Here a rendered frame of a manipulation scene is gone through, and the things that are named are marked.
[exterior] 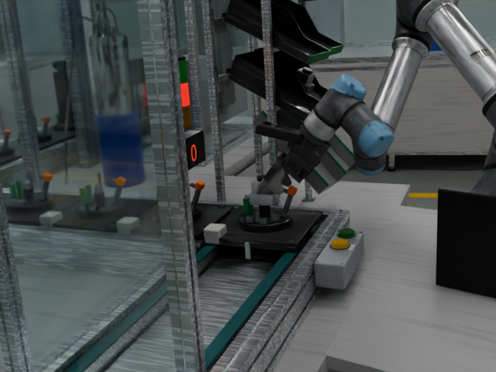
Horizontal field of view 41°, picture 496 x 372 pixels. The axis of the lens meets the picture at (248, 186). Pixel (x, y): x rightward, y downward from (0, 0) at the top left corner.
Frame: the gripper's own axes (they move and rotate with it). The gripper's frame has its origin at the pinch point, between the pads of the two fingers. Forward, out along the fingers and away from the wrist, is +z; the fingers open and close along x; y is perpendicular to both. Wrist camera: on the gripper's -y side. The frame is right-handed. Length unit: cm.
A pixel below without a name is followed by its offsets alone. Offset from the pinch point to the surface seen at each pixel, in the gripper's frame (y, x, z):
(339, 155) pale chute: 9.2, 48.1, -1.9
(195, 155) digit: -14.6, -18.3, -3.8
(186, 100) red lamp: -23.1, -19.7, -13.6
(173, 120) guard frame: -5, -84, -40
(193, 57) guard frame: -59, 86, 19
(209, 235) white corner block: -1.6, -12.0, 13.8
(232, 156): -27, 104, 49
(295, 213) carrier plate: 11.0, 8.6, 4.1
